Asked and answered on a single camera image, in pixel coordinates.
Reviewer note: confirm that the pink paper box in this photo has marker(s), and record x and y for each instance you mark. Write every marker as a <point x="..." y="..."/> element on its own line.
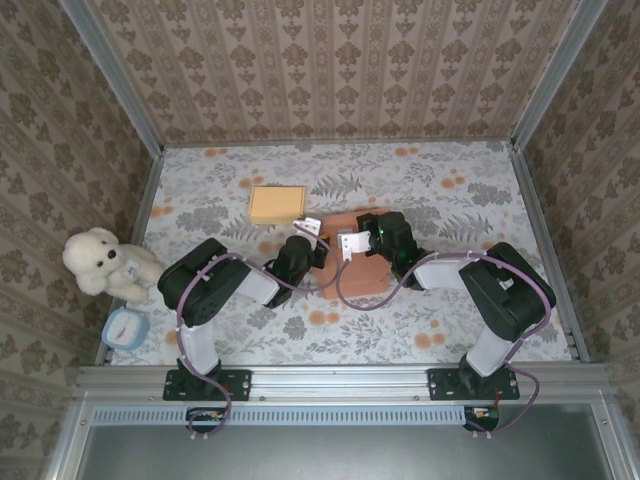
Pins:
<point x="362" y="275"/>

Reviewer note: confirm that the yellow paper box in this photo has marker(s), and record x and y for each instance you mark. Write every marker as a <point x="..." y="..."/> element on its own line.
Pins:
<point x="277" y="205"/>

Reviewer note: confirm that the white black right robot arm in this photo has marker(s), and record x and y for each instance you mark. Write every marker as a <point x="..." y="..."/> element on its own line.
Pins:
<point x="505" y="295"/>

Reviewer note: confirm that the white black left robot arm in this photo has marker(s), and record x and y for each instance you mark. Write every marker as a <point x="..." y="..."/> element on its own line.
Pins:
<point x="200" y="285"/>

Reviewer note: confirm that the floral patterned table cover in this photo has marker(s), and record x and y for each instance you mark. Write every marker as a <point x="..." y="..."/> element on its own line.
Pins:
<point x="350" y="340"/>

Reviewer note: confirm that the small black circuit board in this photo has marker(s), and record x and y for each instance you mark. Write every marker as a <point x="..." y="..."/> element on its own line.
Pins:
<point x="205" y="419"/>
<point x="482" y="417"/>

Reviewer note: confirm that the blue white round timer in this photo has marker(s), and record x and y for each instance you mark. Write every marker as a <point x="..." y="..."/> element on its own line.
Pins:
<point x="125" y="329"/>

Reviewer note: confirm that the white teddy bear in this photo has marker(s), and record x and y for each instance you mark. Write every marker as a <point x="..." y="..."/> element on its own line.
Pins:
<point x="95" y="255"/>

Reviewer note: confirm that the grey metal sheet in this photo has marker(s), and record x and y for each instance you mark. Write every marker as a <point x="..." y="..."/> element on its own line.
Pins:
<point x="350" y="455"/>

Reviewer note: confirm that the thin aluminium back rail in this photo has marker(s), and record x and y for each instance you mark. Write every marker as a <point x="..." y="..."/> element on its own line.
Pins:
<point x="340" y="143"/>

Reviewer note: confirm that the aluminium mounting rail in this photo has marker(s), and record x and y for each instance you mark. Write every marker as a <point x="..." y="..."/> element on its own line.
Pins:
<point x="340" y="382"/>

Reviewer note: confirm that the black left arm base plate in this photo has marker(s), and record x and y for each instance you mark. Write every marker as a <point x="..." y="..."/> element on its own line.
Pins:
<point x="235" y="385"/>

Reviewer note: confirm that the aluminium table side rail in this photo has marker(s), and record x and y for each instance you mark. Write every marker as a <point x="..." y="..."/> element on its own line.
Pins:
<point x="537" y="225"/>
<point x="147" y="197"/>

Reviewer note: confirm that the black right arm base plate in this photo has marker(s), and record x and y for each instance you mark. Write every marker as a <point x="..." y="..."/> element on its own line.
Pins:
<point x="442" y="385"/>

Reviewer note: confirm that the aluminium corner post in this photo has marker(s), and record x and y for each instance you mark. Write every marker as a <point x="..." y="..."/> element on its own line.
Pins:
<point x="115" y="85"/>
<point x="555" y="75"/>

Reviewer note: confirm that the aluminium frame bar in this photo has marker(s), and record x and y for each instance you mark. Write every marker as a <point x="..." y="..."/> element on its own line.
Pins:
<point x="65" y="445"/>
<point x="617" y="445"/>

